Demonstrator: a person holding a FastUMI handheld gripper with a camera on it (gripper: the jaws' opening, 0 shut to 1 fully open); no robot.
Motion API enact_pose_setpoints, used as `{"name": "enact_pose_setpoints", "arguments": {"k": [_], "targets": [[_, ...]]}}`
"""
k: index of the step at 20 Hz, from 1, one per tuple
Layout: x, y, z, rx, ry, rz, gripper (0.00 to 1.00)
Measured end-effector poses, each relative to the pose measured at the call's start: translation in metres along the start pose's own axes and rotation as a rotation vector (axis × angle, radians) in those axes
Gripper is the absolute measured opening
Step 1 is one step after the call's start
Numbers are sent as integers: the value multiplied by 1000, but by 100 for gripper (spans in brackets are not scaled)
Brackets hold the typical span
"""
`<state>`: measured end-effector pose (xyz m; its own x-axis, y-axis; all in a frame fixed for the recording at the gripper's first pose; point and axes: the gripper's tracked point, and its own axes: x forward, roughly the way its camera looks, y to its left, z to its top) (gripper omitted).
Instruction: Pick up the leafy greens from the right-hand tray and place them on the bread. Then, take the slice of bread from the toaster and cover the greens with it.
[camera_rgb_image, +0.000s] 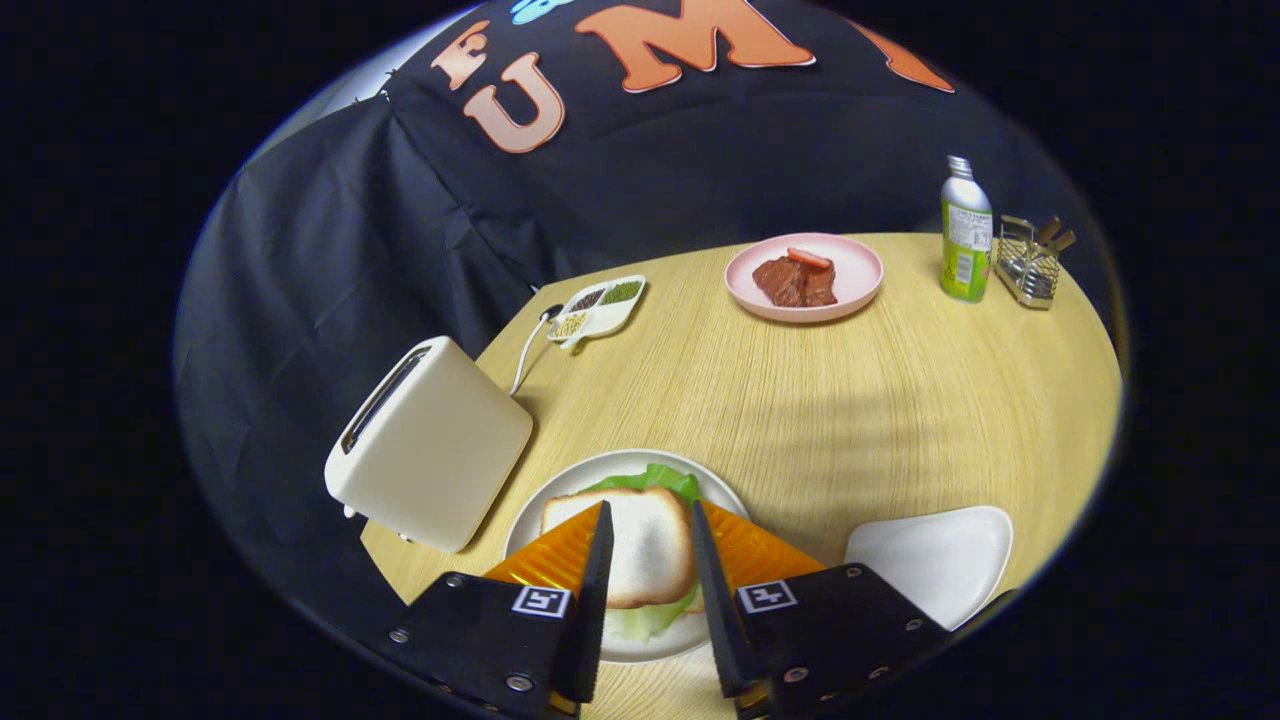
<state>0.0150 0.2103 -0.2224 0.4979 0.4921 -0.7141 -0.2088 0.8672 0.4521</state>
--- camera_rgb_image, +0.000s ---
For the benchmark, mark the round white plate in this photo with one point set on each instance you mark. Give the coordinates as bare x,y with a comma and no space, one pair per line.
650,651

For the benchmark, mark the cream white toaster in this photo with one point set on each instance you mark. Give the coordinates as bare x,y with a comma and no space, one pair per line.
440,460

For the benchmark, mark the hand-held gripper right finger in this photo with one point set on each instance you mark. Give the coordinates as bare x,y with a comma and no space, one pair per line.
715,620

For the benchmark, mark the white rounded triangular plate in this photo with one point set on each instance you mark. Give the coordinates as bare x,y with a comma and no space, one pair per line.
940,560

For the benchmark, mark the white divided bean dish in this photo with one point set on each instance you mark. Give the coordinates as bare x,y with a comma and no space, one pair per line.
610,318

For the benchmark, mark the green and silver bottle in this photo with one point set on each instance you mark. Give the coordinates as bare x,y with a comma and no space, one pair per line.
965,250

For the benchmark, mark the green lettuce leaf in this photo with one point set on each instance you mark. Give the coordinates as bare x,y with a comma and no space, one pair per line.
650,478

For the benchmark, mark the black backdrop cloth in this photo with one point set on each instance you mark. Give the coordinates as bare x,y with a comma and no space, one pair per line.
330,250

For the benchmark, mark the pink plate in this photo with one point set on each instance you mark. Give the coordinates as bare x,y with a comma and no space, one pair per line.
855,280

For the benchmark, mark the red sausage piece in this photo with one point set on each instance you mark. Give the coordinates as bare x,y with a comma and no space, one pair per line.
808,259

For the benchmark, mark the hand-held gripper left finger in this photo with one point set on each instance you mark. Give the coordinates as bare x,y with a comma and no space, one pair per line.
590,620

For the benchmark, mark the toasted bread slice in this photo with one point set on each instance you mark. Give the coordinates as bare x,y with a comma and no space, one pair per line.
650,545

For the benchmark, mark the brown meat pieces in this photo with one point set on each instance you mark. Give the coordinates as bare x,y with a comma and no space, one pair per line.
790,285

